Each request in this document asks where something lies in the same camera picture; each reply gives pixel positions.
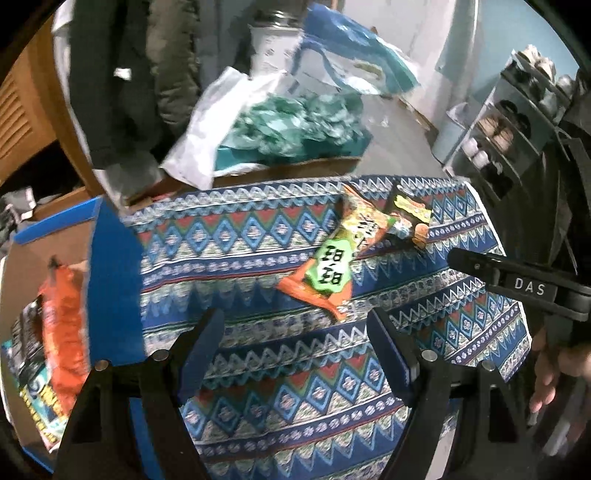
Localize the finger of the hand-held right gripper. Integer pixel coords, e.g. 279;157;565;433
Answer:
447;248;509;287

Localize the orange packet with green label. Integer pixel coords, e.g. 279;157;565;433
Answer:
276;182;393;324

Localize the white plastic bag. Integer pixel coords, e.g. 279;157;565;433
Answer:
159;67;296;190

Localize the white canister with metal lid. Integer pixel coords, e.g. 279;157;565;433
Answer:
249;9;305;75

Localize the black jacket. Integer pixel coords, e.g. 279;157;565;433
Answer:
67;0;162;169

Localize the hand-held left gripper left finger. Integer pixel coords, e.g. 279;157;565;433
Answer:
54;307;227;480

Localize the person's right hand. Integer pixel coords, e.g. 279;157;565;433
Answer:
530;323;591;414

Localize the teal cardboard box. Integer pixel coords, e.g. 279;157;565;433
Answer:
212;134;375;178

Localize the blue cardboard box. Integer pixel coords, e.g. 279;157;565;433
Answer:
0;196;153;476

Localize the grey shoe rack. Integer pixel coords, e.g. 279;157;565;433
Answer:
445;46;583;204

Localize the large orange snack bag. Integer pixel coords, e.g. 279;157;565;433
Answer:
37;256;90;418

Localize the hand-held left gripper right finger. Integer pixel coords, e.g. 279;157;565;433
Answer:
366;305;532;480

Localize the olive jacket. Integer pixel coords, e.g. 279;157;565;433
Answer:
152;0;204;148

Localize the black and blue snack packet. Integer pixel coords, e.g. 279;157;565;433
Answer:
2;300;70;450

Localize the light blue bin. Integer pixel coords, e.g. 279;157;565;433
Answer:
431;104;472;169

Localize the pile of teal plastic bags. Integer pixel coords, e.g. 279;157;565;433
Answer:
226;92;370;158

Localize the dark packet with yellow label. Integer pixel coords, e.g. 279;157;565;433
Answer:
385;185;433;250

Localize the blue and white shopping bag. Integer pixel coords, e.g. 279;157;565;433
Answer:
291;4;421;97

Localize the blue patterned tablecloth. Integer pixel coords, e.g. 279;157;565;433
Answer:
122;173;534;480

